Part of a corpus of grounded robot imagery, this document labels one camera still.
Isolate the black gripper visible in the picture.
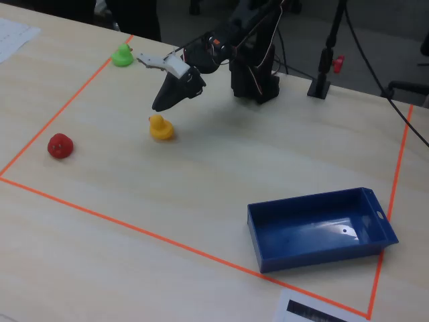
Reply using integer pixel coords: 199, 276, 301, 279
151, 32, 223, 113

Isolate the yellow rubber duck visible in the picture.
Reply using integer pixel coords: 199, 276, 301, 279
147, 114, 176, 142

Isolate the green rubber duck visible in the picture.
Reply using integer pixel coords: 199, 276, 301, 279
111, 43, 135, 68

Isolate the red rubber duck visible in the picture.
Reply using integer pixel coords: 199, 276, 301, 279
47, 133, 74, 159

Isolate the blue plastic box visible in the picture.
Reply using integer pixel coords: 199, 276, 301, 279
247, 186, 400, 274

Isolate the dark chair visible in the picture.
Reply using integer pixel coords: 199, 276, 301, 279
103, 0, 163, 43

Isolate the orange tape strip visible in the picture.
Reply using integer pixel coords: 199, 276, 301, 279
366, 104, 414, 319
0, 176, 371, 319
0, 34, 135, 178

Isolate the white printed paper sheet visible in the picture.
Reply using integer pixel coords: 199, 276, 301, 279
0, 17, 42, 64

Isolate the white paper with black bar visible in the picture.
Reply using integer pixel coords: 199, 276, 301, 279
273, 288, 369, 322

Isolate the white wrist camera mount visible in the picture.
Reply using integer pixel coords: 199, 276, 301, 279
136, 52, 192, 81

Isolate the thin black table cable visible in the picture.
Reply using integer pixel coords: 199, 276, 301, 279
274, 59, 318, 81

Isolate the black camera stand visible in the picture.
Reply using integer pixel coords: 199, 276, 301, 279
306, 0, 349, 100

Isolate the long black cable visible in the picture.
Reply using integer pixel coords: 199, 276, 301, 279
343, 1, 429, 148

